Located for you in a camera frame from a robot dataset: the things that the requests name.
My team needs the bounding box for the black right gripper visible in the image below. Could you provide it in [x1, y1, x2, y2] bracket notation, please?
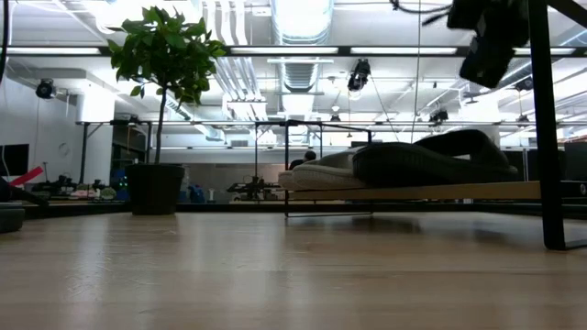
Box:
[447, 0, 531, 91]

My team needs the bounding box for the black slide sandal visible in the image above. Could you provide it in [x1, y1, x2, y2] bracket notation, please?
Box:
[351, 128, 520, 187]
[0, 201, 25, 234]

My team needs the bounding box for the person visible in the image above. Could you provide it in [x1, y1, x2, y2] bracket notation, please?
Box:
[288, 149, 318, 171]

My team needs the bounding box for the small black machine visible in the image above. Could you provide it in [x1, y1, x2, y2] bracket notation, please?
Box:
[227, 176, 282, 202]

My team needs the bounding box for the green leafy plant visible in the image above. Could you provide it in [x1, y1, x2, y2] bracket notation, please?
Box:
[105, 5, 228, 165]

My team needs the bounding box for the blue object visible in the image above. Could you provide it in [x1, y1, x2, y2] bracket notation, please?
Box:
[186, 182, 206, 204]

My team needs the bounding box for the black overhead beam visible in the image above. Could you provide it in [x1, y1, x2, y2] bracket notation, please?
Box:
[0, 44, 587, 59]

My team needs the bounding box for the black plant pot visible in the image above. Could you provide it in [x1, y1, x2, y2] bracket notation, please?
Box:
[124, 163, 187, 216]

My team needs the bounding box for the black background rack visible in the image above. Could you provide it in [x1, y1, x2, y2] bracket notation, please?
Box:
[75, 118, 155, 173]

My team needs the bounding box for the black bench machine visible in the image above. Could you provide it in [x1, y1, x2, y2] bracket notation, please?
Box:
[31, 174, 118, 202]

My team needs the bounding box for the red stick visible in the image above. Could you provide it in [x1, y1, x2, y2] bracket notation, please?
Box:
[8, 165, 45, 187]

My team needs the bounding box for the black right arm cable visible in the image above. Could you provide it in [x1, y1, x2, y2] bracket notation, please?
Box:
[388, 0, 455, 27]

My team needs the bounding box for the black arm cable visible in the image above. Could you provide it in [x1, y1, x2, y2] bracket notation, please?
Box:
[0, 0, 11, 86]
[388, 0, 455, 27]

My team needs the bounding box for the silver ceiling duct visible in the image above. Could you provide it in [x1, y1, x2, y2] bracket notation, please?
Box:
[269, 0, 336, 93]

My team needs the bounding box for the black wall monitor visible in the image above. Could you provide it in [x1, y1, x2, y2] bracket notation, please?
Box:
[0, 144, 29, 178]

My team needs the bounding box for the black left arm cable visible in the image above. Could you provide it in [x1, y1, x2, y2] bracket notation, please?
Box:
[0, 0, 11, 86]

